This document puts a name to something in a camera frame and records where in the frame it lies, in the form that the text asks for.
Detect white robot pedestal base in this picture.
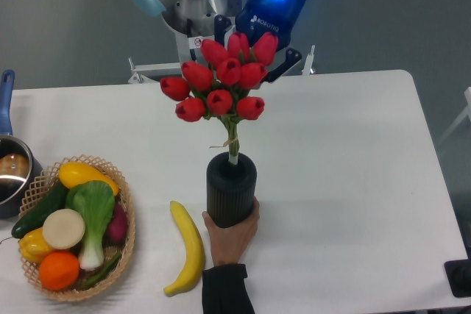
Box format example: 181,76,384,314
128,32,303,84

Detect black sleeved forearm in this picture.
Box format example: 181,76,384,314
202,263,255,314

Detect dark ribbed vase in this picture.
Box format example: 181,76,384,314
206,152,257,228

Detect green bok choy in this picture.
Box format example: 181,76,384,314
65,181,115,271

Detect white furniture at right edge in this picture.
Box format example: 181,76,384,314
437,87,471,145

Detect green bean pod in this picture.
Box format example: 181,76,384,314
79,252,121,290

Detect red tulip bouquet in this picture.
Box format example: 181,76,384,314
160,32,278,165

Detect blue handled saucepan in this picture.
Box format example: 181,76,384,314
1,70,43,218

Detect person's hand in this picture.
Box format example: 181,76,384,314
202,198,260,266

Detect yellow banana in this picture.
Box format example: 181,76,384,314
163,201,206,297

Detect blue Robotiq gripper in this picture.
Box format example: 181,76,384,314
213,0,306,83

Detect yellow bell pepper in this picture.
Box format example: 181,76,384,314
18,227,55,263

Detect yellow squash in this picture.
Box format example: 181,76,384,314
58,162,119,196

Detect dark green cucumber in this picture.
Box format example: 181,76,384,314
11,181,68,239

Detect purple sweet potato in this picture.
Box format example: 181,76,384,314
106,203,128,243

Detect orange fruit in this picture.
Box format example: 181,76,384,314
39,251,80,291

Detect woven wicker basket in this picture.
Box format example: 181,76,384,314
18,154,136,301

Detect black device at table edge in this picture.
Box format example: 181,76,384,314
444,259,470,298

